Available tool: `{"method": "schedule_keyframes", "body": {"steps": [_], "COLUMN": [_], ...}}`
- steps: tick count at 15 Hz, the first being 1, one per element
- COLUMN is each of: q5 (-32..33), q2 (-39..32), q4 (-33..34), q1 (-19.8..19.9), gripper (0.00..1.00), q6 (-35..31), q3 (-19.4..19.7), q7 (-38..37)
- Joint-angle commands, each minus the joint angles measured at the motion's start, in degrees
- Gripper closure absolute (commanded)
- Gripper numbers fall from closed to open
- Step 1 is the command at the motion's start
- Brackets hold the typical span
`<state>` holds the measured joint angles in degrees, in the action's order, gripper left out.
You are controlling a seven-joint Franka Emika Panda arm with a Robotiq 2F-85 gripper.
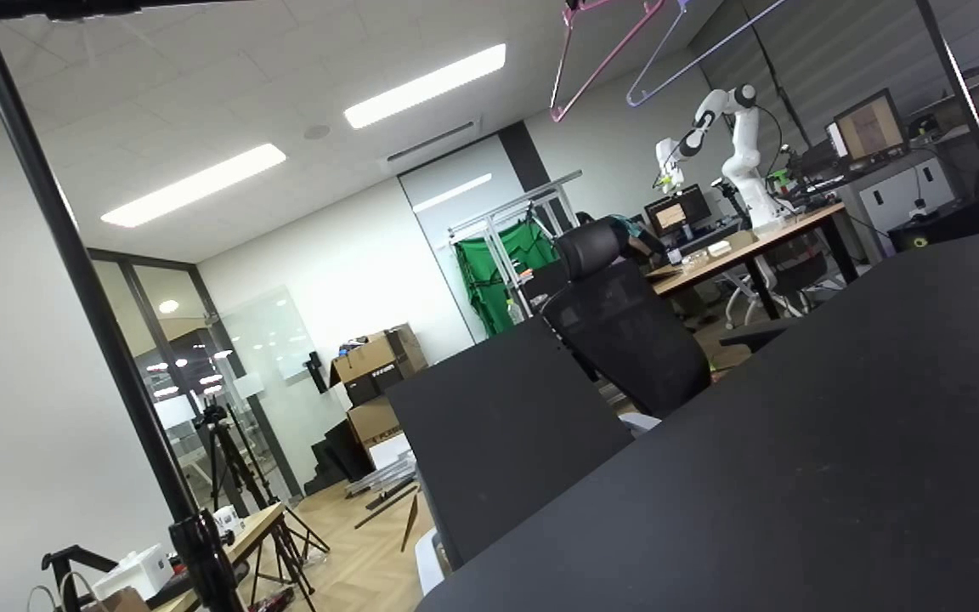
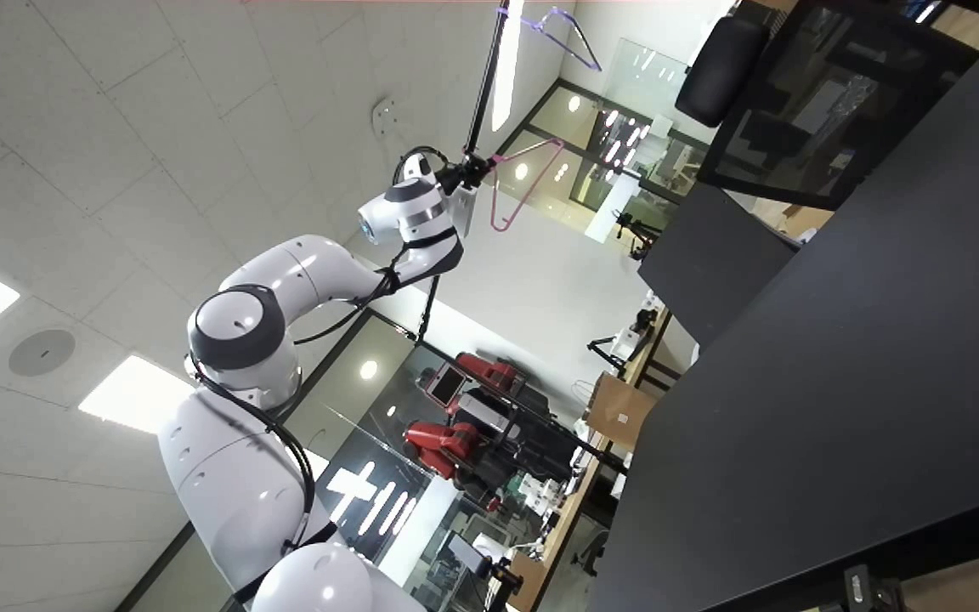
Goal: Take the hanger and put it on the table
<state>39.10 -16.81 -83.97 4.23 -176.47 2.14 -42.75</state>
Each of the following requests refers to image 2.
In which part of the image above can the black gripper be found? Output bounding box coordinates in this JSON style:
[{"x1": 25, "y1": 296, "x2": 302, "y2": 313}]
[{"x1": 430, "y1": 151, "x2": 503, "y2": 197}]

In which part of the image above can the pink clothes hanger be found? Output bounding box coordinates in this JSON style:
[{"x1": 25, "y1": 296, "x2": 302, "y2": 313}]
[{"x1": 477, "y1": 132, "x2": 570, "y2": 236}]

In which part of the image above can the purple clothes hanger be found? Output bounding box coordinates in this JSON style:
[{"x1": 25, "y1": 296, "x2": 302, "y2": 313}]
[{"x1": 535, "y1": 5, "x2": 605, "y2": 74}]

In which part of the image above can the black stand pole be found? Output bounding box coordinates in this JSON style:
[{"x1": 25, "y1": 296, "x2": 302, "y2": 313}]
[{"x1": 410, "y1": 0, "x2": 515, "y2": 346}]

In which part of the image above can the small white ceiling sensor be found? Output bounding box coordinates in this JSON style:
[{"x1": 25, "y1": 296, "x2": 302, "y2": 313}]
[{"x1": 368, "y1": 97, "x2": 404, "y2": 137}]

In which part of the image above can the small red machine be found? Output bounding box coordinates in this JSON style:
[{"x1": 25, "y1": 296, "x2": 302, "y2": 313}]
[{"x1": 452, "y1": 351, "x2": 519, "y2": 402}]

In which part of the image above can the dark grey partition panel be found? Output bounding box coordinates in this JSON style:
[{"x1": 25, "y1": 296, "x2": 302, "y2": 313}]
[{"x1": 634, "y1": 180, "x2": 799, "y2": 351}]

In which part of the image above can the black bag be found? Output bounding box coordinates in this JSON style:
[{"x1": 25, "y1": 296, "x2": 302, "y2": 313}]
[{"x1": 673, "y1": 7, "x2": 774, "y2": 130}]

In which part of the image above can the brown cardboard box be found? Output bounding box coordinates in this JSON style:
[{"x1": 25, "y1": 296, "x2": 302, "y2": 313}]
[{"x1": 580, "y1": 372, "x2": 660, "y2": 456}]

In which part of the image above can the large red machine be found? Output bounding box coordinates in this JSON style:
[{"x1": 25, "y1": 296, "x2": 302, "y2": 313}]
[{"x1": 400, "y1": 420, "x2": 481, "y2": 480}]

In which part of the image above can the black monitor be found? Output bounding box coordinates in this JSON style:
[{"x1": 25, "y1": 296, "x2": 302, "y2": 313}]
[{"x1": 697, "y1": 0, "x2": 979, "y2": 214}]

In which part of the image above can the round grey ceiling speaker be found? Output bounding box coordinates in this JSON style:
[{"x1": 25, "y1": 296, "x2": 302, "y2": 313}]
[{"x1": 6, "y1": 326, "x2": 77, "y2": 382}]

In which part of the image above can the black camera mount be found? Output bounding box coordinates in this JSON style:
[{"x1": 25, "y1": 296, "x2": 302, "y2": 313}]
[{"x1": 841, "y1": 560, "x2": 909, "y2": 612}]

